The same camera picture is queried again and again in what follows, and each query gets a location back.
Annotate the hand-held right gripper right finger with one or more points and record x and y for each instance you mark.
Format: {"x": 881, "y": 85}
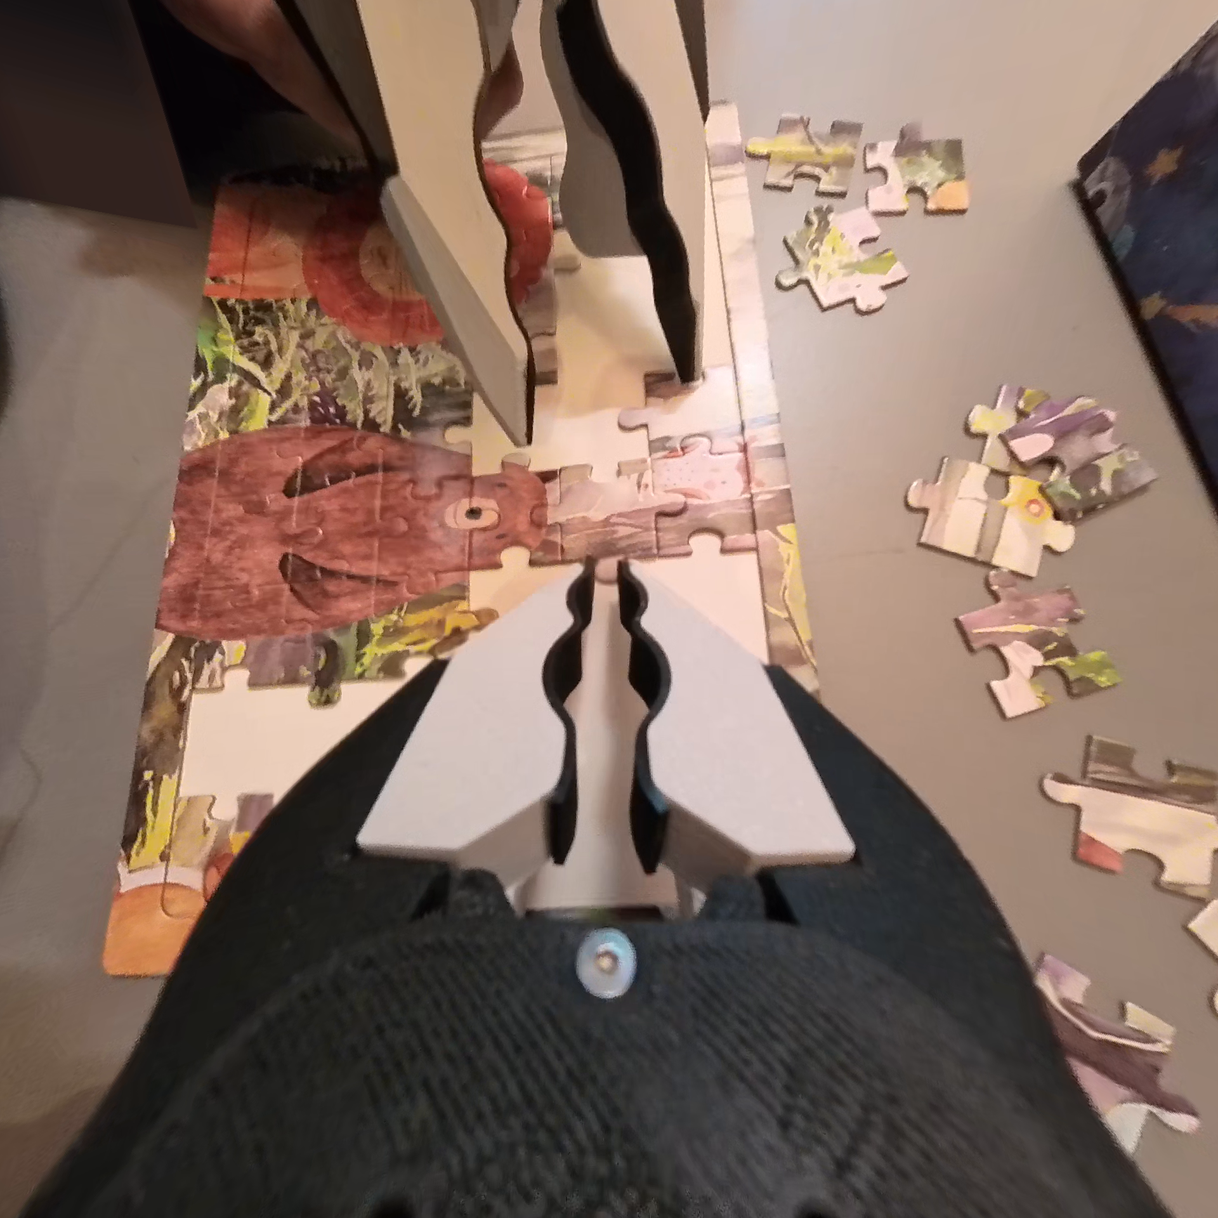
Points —
{"x": 743, "y": 772}

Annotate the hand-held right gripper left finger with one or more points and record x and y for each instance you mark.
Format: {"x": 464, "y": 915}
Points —
{"x": 457, "y": 772}

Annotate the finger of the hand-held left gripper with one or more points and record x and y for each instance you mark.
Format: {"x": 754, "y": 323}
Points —
{"x": 439, "y": 190}
{"x": 666, "y": 96}

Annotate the animal jigsaw puzzle board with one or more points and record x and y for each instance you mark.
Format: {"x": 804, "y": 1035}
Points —
{"x": 314, "y": 534}

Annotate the puzzle pieces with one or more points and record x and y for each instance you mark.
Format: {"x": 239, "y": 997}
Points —
{"x": 1010, "y": 505}

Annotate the person's left hand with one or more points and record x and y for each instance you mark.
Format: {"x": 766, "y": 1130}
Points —
{"x": 257, "y": 57}

